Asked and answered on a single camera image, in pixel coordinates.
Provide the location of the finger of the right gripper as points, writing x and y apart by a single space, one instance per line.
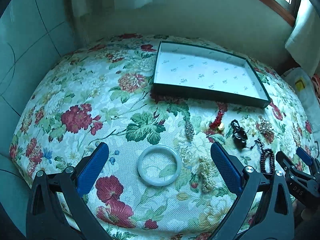
307 159
286 164

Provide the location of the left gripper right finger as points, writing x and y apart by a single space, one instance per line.
274 216

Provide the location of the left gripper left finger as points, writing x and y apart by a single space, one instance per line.
45 218

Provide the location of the black cord bead pendant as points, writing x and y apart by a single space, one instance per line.
239 135

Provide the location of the pearl cluster brooch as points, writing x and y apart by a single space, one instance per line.
266 130

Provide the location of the silver crystal brooch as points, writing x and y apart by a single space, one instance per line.
189 131

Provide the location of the red knot gold charm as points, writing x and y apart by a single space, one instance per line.
222 109

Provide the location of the white jade bangle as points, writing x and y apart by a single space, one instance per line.
159 166

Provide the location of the green jewelry tray box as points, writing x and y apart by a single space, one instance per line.
192 71

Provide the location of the patterned pillow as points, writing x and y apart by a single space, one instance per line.
303 87

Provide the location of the pink blanket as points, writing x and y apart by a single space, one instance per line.
316 84

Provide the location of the floral bedspread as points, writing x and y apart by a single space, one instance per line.
102 93

